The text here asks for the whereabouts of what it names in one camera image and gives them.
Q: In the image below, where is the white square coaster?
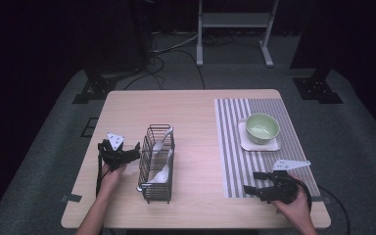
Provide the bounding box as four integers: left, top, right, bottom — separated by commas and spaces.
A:
238, 118, 282, 153

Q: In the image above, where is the black wire basket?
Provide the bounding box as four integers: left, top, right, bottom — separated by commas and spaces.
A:
136, 122, 176, 205

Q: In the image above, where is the person's left hand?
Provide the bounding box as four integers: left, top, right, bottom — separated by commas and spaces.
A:
98, 163, 128, 197

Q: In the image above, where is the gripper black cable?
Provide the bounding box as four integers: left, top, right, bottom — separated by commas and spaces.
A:
95, 148, 112, 199
295, 178, 352, 235

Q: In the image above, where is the black floor outlet frame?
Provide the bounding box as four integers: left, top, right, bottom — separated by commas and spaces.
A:
80, 117, 100, 139

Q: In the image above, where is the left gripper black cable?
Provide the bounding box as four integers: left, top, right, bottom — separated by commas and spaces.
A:
95, 148, 112, 199

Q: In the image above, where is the black metal stand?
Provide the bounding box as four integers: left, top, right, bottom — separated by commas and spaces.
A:
71, 0, 153, 106
289, 0, 345, 106

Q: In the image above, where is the white desk frame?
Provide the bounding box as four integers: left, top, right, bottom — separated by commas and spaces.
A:
196, 0, 280, 69

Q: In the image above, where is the black floor cable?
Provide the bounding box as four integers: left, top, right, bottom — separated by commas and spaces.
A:
123, 48, 207, 91

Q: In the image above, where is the grey striped placemat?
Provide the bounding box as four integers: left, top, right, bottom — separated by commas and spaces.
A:
213, 97, 321, 199

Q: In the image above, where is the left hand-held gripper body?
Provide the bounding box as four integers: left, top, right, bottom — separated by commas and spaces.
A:
97, 131, 131, 173

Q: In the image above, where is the person's right hand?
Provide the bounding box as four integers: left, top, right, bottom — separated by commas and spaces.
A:
272, 172, 313, 230

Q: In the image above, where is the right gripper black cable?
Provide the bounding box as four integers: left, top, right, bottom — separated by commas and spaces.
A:
295, 178, 352, 235

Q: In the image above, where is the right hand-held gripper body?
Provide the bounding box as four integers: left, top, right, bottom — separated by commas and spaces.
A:
261, 159, 311, 206

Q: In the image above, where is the grey floor cable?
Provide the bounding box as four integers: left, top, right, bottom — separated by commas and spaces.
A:
150, 32, 200, 56

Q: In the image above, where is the green bowl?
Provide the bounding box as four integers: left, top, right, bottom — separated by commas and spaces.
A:
245, 113, 281, 146

